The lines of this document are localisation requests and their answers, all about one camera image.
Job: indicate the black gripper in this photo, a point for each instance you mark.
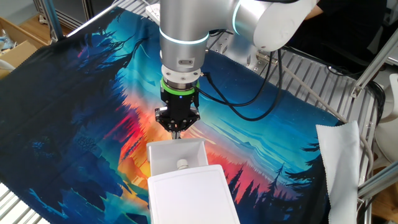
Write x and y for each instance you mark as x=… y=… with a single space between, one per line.
x=181 y=107

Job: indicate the white plastic box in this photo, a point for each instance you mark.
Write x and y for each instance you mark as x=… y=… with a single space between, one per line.
x=174 y=154

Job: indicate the bare person forearm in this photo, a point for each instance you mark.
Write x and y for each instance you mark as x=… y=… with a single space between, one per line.
x=315 y=12

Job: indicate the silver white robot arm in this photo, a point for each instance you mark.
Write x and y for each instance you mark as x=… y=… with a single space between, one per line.
x=183 y=31

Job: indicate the white box lid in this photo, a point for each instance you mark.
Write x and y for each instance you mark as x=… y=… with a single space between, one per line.
x=192 y=199

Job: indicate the colourful forest sunset cloth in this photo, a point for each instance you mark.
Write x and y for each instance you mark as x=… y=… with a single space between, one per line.
x=77 y=124

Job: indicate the white power strip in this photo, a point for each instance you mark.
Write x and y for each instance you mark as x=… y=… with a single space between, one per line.
x=153 y=11

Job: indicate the white cloth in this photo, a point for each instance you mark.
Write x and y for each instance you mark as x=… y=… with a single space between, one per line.
x=339 y=161

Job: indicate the brown cardboard box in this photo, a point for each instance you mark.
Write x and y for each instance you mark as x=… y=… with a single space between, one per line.
x=18 y=53

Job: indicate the white curved object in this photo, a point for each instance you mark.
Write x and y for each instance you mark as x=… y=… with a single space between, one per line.
x=6 y=64

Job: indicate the person in black shirt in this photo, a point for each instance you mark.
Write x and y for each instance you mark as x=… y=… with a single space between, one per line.
x=348 y=28

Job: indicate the white moulded plastic object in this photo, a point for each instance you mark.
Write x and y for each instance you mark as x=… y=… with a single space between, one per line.
x=388 y=137

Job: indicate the aluminium frame post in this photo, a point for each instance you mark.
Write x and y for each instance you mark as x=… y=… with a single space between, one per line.
x=93 y=18
x=373 y=65
x=53 y=18
x=379 y=182

